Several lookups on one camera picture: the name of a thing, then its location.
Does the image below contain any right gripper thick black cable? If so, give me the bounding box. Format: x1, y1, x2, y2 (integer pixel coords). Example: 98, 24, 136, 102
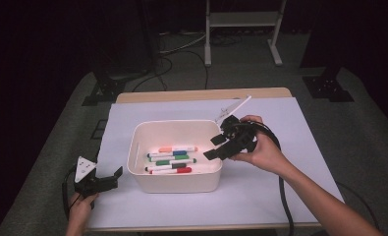
245, 120, 296, 236

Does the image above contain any black marker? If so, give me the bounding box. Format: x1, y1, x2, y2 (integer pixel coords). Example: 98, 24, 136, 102
144, 162, 189, 173

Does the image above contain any white floor cable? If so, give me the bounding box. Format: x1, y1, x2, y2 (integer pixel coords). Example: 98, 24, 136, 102
158, 32, 207, 55

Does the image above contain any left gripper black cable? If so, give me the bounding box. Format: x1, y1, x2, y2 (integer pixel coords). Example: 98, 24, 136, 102
61, 165, 84, 220

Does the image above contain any black stand base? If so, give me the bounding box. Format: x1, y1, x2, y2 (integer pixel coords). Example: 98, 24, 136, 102
302, 65, 356, 103
82, 70, 127, 106

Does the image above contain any white metal stand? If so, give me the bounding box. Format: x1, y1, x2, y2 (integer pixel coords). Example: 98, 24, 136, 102
203, 0, 288, 68

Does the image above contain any red marker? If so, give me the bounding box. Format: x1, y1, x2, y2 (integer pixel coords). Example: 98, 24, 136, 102
147, 166, 194, 175

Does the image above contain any black floor hatch frame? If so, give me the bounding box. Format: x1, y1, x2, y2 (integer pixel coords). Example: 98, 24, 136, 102
91, 119, 108, 141

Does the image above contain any thin black cable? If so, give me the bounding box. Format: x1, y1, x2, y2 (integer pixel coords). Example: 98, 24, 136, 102
334, 180, 379, 230

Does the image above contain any green marker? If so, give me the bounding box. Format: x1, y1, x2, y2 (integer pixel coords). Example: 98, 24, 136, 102
148, 154, 191, 163
155, 158, 198, 167

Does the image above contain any orange marker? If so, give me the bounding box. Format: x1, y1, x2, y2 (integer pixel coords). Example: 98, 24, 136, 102
158, 146, 199, 154

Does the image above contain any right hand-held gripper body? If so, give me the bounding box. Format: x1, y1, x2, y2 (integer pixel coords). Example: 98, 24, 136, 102
214, 94, 258, 155

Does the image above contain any black floor cable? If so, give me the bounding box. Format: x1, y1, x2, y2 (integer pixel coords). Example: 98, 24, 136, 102
178, 48, 210, 90
132, 55, 174, 93

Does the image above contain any person's right hand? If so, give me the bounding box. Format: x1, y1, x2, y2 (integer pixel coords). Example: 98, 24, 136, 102
229, 114, 293, 177

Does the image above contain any person's left hand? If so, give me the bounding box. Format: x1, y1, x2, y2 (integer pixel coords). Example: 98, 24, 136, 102
68, 192, 100, 224

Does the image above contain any white table mat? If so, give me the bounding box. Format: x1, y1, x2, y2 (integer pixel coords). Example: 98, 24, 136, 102
86, 96, 345, 230

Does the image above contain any white plastic storage box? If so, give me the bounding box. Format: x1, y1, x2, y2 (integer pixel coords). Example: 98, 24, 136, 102
126, 119, 224, 195

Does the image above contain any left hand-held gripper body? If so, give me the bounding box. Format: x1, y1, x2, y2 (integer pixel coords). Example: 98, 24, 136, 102
73, 155, 119, 199

